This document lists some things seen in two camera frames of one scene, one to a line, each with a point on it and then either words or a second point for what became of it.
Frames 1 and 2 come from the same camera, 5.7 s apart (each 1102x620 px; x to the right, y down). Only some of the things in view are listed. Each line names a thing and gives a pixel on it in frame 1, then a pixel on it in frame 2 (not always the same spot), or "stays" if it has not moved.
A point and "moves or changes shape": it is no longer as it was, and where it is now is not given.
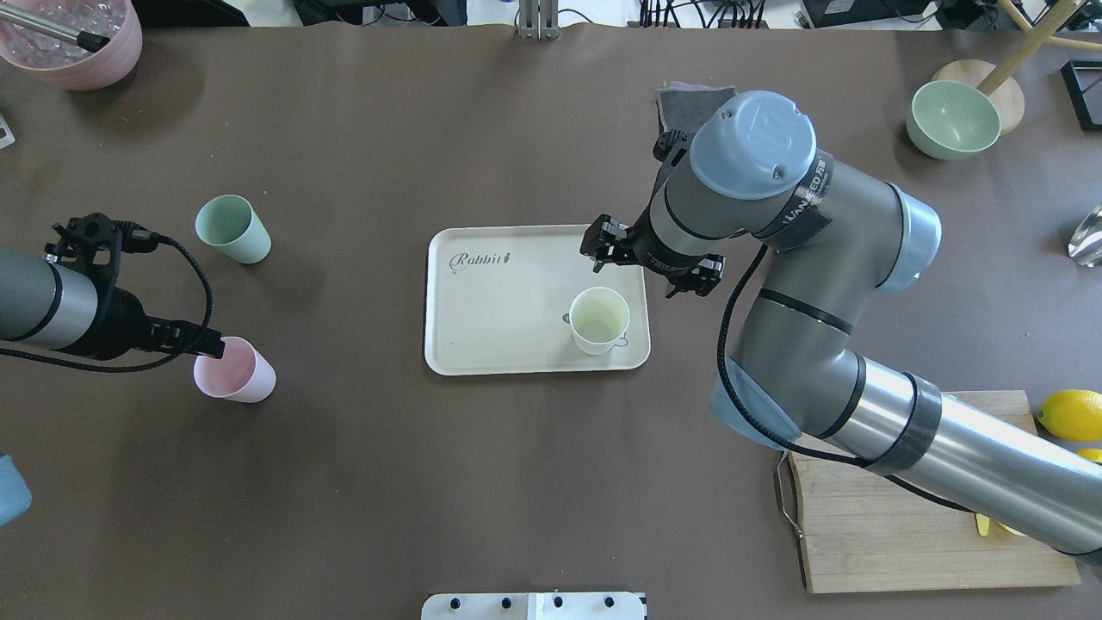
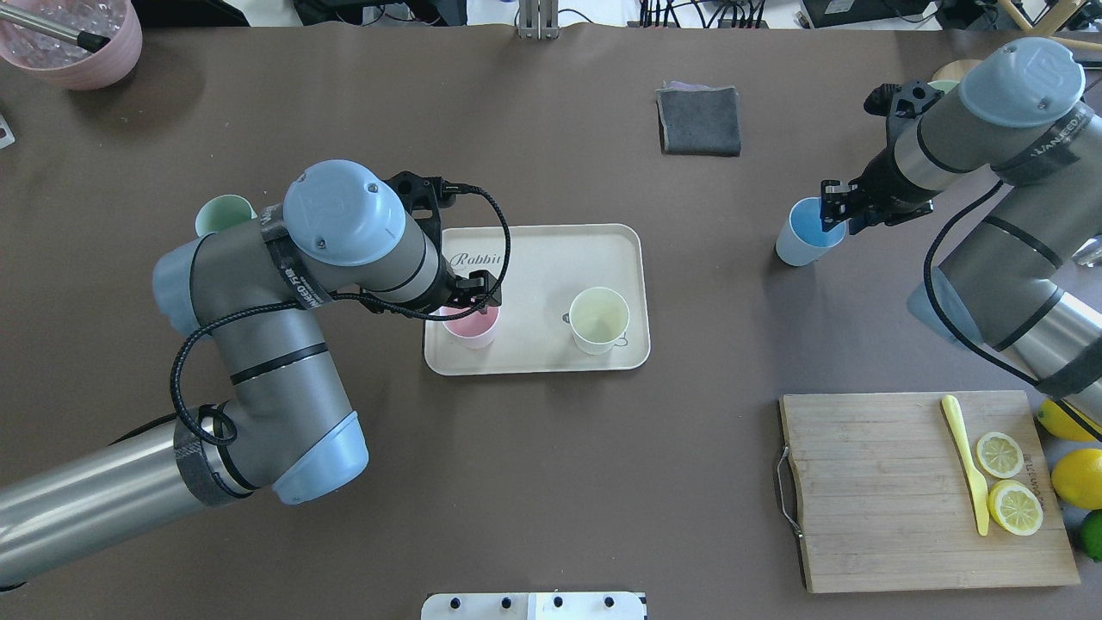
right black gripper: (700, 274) to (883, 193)
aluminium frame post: (538, 20) stays
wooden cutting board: (864, 530) stays
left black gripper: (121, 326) to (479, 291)
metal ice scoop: (1086, 244) stays
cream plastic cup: (598, 318) stays
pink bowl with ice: (53, 53) stays
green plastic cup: (229, 223) stays
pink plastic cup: (243, 373) moves or changes shape
